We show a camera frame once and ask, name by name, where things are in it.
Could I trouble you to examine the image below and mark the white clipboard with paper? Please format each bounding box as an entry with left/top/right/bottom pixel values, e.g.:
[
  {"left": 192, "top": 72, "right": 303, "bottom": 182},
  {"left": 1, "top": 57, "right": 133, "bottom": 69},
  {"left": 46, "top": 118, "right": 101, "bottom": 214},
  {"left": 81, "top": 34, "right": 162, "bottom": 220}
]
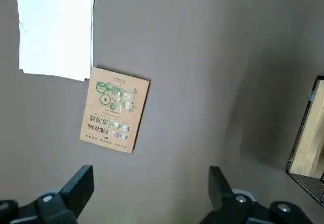
[{"left": 15, "top": 0, "right": 97, "bottom": 82}]

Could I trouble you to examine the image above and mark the brown paperback book green print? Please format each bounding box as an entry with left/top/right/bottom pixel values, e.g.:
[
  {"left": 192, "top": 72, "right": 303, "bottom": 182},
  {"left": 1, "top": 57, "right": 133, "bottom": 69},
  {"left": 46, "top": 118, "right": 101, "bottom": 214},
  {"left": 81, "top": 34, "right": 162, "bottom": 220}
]
[{"left": 79, "top": 67, "right": 152, "bottom": 155}]

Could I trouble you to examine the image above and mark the black wire wooden shelf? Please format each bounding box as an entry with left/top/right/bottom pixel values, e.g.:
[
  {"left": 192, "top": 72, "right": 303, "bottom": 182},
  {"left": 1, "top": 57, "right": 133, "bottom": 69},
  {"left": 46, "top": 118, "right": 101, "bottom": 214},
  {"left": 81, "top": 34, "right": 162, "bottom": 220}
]
[{"left": 285, "top": 75, "right": 324, "bottom": 206}]

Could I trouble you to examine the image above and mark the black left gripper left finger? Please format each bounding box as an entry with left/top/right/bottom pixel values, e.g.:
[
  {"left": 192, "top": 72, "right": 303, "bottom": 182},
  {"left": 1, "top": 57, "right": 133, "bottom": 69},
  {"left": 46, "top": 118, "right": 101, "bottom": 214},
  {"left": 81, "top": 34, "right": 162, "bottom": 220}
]
[{"left": 0, "top": 164, "right": 95, "bottom": 224}]

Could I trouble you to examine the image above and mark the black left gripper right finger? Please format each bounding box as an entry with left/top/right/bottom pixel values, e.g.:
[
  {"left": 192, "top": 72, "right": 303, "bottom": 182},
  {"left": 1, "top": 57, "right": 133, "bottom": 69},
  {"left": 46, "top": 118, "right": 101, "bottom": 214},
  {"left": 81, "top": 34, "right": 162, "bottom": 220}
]
[{"left": 199, "top": 165, "right": 314, "bottom": 224}]

